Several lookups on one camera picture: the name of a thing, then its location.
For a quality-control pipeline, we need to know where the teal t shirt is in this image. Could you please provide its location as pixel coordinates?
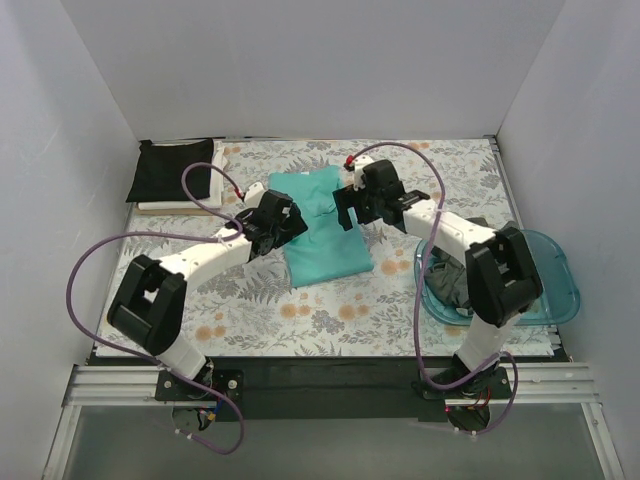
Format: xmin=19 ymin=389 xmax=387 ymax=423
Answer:
xmin=269 ymin=166 xmax=374 ymax=288

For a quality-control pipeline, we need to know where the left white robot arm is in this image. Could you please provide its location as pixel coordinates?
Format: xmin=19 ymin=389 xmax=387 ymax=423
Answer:
xmin=107 ymin=190 xmax=307 ymax=400

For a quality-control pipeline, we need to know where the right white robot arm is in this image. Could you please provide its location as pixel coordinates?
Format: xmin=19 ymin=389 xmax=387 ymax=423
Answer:
xmin=333 ymin=156 xmax=542 ymax=398

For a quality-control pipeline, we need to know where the folded white t shirt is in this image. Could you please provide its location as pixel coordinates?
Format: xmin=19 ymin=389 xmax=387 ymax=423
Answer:
xmin=133 ymin=146 xmax=227 ymax=210

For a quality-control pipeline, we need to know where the folded beige t shirt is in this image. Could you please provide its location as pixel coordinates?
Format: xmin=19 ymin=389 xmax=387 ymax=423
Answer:
xmin=134 ymin=206 xmax=213 ymax=216

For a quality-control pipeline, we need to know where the floral table cloth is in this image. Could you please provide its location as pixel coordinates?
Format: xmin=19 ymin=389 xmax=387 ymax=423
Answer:
xmin=106 ymin=139 xmax=559 ymax=357

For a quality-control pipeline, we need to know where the dark grey t shirt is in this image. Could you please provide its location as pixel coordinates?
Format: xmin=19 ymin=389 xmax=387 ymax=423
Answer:
xmin=422 ymin=246 xmax=473 ymax=326

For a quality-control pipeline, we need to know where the blue transparent plastic basket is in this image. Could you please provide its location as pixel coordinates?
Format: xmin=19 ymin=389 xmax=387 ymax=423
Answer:
xmin=421 ymin=230 xmax=580 ymax=327

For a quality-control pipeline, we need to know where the folded black t shirt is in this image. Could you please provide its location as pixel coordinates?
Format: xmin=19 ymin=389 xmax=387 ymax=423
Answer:
xmin=126 ymin=139 xmax=214 ymax=203

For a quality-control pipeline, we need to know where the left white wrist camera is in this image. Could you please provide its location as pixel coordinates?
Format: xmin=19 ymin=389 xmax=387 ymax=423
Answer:
xmin=242 ymin=182 xmax=267 ymax=208

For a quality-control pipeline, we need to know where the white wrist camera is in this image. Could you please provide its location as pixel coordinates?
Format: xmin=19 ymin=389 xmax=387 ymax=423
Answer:
xmin=242 ymin=182 xmax=267 ymax=208
xmin=345 ymin=154 xmax=374 ymax=191

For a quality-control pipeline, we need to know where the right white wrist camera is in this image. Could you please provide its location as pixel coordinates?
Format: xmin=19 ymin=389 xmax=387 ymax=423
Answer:
xmin=345 ymin=154 xmax=374 ymax=191

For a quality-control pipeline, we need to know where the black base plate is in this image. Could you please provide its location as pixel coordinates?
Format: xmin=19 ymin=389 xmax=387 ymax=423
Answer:
xmin=154 ymin=355 xmax=516 ymax=424

